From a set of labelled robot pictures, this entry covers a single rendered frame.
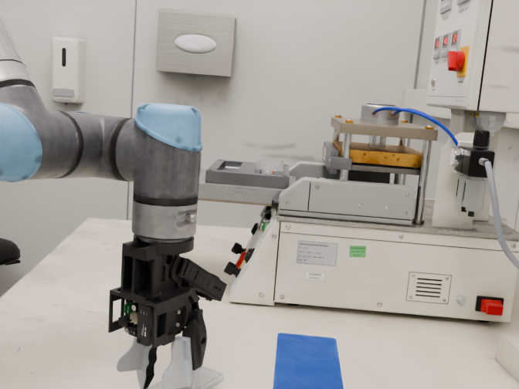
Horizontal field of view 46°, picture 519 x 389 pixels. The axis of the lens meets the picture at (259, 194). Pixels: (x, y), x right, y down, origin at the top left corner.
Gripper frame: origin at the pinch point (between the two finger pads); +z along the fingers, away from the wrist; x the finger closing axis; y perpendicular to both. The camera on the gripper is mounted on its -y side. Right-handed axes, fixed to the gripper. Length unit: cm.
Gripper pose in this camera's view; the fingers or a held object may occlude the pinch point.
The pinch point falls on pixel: (167, 387)
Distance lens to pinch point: 82.4
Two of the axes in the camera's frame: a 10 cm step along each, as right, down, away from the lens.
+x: 8.5, 1.5, -5.0
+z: -0.7, 9.8, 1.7
